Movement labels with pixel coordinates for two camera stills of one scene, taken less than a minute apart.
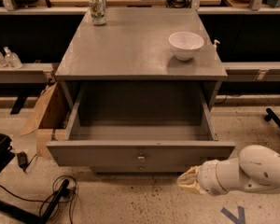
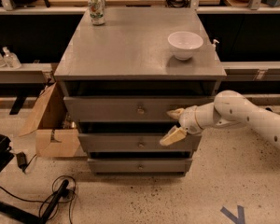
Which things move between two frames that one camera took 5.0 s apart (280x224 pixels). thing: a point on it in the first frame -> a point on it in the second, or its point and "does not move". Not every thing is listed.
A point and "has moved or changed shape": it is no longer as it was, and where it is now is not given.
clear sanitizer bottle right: (12, 59) does not move
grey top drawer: (138, 123) has moved or changed shape
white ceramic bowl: (186, 45) does not move
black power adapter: (22, 161) does not move
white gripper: (207, 177) -> (189, 119)
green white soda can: (97, 9) does not move
